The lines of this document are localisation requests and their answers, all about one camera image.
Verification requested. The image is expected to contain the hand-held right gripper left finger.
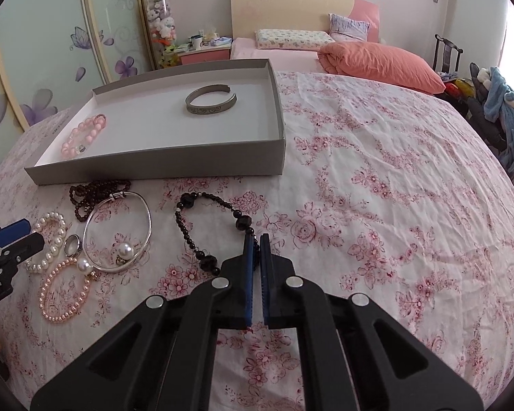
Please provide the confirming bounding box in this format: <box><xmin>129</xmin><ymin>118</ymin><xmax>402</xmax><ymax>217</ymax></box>
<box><xmin>30</xmin><ymin>235</ymin><xmax>260</xmax><ymax>411</ymax></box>

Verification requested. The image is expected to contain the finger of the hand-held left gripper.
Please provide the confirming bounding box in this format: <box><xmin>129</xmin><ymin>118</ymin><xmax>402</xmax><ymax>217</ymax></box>
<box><xmin>0</xmin><ymin>232</ymin><xmax>46</xmax><ymax>272</ymax></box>
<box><xmin>0</xmin><ymin>219</ymin><xmax>30</xmax><ymax>250</ymax></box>

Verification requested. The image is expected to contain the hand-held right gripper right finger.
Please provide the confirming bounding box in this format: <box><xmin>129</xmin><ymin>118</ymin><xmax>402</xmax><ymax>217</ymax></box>
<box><xmin>260</xmin><ymin>235</ymin><xmax>485</xmax><ymax>411</ymax></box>

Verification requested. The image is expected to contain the white pearl bracelet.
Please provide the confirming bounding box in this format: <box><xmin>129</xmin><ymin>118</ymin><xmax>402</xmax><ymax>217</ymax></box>
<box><xmin>25</xmin><ymin>212</ymin><xmax>69</xmax><ymax>275</ymax></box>

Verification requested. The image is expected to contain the silver ring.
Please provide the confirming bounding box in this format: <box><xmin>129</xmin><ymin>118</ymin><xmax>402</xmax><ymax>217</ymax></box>
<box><xmin>63</xmin><ymin>235</ymin><xmax>84</xmax><ymax>258</ymax></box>

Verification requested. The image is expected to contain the pink pearl bracelet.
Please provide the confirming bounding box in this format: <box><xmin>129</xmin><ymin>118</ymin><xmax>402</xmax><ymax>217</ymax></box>
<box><xmin>38</xmin><ymin>259</ymin><xmax>94</xmax><ymax>324</ymax></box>

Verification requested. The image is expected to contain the dark red bead necklace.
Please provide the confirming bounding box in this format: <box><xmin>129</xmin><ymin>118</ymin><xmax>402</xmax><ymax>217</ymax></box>
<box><xmin>69</xmin><ymin>178</ymin><xmax>132</xmax><ymax>222</ymax></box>

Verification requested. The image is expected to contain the black bead necklace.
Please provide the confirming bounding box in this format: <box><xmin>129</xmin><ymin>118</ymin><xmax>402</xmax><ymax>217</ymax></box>
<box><xmin>175</xmin><ymin>192</ymin><xmax>258</xmax><ymax>275</ymax></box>

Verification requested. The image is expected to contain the thin silver bangle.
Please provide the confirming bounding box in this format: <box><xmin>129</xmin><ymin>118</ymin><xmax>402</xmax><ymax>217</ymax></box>
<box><xmin>83</xmin><ymin>191</ymin><xmax>152</xmax><ymax>274</ymax></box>

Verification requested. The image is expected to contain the grey cardboard box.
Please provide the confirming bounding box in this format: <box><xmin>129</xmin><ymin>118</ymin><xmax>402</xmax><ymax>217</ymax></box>
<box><xmin>24</xmin><ymin>59</ymin><xmax>287</xmax><ymax>186</ymax></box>

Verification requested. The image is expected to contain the pink floral bedsheet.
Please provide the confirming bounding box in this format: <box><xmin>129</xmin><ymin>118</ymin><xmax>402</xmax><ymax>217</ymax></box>
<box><xmin>0</xmin><ymin>71</ymin><xmax>514</xmax><ymax>411</ymax></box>

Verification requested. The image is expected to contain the wardrobe with floral glass doors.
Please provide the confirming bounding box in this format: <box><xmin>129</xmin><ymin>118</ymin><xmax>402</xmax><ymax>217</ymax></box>
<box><xmin>0</xmin><ymin>0</ymin><xmax>159</xmax><ymax>189</ymax></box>

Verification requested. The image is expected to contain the pink mattress sheet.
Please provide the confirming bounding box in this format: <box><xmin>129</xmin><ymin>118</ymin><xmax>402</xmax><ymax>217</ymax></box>
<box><xmin>231</xmin><ymin>37</ymin><xmax>326</xmax><ymax>73</ymax></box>

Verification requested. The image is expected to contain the pink nightstand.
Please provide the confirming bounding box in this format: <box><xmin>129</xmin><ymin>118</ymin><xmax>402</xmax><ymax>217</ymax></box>
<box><xmin>178</xmin><ymin>44</ymin><xmax>232</xmax><ymax>67</ymax></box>

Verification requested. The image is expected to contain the floral print pillow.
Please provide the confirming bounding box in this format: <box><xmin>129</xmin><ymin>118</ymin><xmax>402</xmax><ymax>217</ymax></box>
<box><xmin>254</xmin><ymin>29</ymin><xmax>335</xmax><ymax>51</ymax></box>

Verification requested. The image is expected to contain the orange pillow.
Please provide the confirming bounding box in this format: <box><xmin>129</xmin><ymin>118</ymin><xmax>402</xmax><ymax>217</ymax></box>
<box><xmin>317</xmin><ymin>42</ymin><xmax>447</xmax><ymax>95</ymax></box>

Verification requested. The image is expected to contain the clear tube of plush toys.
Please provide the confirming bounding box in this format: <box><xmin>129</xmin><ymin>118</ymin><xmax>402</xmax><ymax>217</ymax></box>
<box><xmin>143</xmin><ymin>0</ymin><xmax>181</xmax><ymax>69</ymax></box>

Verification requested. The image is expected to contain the small purple printed cushion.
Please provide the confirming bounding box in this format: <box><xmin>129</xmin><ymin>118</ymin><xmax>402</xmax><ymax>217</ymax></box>
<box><xmin>329</xmin><ymin>14</ymin><xmax>370</xmax><ymax>42</ymax></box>

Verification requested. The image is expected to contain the cream and pink headboard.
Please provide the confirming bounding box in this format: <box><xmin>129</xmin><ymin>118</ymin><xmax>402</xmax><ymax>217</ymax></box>
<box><xmin>230</xmin><ymin>0</ymin><xmax>380</xmax><ymax>46</ymax></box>

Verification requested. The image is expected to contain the dark wooden chair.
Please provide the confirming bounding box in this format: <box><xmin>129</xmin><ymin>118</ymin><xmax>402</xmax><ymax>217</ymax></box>
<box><xmin>432</xmin><ymin>34</ymin><xmax>464</xmax><ymax>73</ymax></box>

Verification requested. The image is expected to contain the blue plush toy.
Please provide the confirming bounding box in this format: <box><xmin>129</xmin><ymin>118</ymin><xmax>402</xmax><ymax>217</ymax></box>
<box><xmin>484</xmin><ymin>67</ymin><xmax>514</xmax><ymax>172</ymax></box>

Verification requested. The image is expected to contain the pink bead bracelet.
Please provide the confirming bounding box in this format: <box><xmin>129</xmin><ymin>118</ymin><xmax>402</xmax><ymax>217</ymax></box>
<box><xmin>61</xmin><ymin>114</ymin><xmax>108</xmax><ymax>158</ymax></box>

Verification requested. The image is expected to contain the silver engraved cuff bracelet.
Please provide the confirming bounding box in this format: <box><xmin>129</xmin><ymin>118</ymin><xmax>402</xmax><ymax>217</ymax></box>
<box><xmin>185</xmin><ymin>85</ymin><xmax>237</xmax><ymax>117</ymax></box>

